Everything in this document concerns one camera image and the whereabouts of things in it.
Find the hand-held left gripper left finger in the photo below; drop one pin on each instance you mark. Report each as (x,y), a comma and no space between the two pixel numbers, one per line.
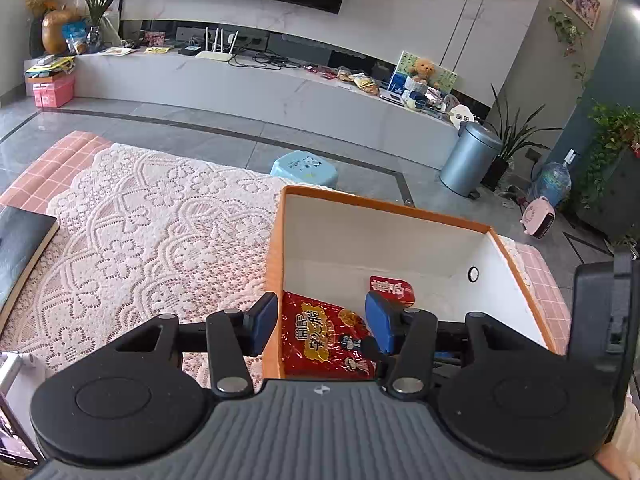
(265,321)

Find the black notebook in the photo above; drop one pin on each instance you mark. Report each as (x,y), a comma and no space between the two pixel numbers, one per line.
(20,250)

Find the pink space heater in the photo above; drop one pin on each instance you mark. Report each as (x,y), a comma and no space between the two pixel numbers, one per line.
(537,215)

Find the long-leaf floor plant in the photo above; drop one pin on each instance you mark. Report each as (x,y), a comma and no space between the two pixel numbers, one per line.
(500,170)

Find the pile of snack bags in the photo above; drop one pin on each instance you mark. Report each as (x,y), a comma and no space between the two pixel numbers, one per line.
(360,82)

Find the grey pedal trash can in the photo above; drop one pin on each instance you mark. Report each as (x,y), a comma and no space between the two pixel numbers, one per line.
(465,160)

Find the white lace tablecloth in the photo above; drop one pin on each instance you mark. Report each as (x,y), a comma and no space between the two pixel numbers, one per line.
(150,240)

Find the dark cabinet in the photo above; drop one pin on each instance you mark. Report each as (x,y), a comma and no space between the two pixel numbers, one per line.
(615,195)

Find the black set-top box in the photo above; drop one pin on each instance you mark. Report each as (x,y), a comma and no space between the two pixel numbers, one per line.
(189,51)

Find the hanging vine plant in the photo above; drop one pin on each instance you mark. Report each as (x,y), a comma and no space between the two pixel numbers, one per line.
(567,30)

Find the smartphone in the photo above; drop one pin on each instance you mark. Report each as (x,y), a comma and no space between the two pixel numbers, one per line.
(15,430)

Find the white stand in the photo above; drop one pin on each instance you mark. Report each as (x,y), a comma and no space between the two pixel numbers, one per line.
(12,367)

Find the blue bag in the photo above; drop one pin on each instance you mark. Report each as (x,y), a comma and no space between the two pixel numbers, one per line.
(75,35)

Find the blue water jug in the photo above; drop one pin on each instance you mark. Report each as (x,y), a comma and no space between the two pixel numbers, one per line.
(552,180)

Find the small red snack packet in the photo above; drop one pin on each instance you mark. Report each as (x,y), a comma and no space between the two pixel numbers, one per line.
(392,287)

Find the light blue plastic stool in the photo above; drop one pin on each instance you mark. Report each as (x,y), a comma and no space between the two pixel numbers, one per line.
(300,165)

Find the person's right hand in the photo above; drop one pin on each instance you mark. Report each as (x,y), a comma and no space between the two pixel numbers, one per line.
(631,427)

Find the orange cardboard box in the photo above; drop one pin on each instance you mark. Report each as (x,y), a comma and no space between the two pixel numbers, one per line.
(400,240)

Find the white marble television cabinet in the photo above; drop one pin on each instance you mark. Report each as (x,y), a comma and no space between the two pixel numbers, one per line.
(200,85)

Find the brown teddy bear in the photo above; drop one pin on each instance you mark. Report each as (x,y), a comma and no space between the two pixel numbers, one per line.
(422,70)

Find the pink storage box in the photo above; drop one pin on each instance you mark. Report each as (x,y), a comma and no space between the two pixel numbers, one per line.
(52,91)

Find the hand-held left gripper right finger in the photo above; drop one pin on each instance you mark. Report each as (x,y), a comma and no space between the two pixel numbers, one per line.
(377,327)

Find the bushy green plant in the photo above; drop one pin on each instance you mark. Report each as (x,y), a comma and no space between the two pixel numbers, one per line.
(615,130)

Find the large red snack packet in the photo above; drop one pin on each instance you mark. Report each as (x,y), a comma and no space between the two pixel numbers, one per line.
(310,335)

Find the teddy bear gift box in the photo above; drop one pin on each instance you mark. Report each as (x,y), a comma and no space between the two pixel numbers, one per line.
(445,77)

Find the long-leaf plant in vase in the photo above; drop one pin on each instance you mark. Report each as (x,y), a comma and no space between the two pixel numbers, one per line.
(97,10)

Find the orange vase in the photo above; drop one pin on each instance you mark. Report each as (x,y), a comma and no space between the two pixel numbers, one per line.
(55,32)

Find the framed wall picture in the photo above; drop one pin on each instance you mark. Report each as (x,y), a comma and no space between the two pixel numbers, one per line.
(580,0)

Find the stack of books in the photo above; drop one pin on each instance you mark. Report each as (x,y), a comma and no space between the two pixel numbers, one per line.
(50,67)

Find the white router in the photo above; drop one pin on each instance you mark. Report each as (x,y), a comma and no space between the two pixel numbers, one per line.
(215,55)

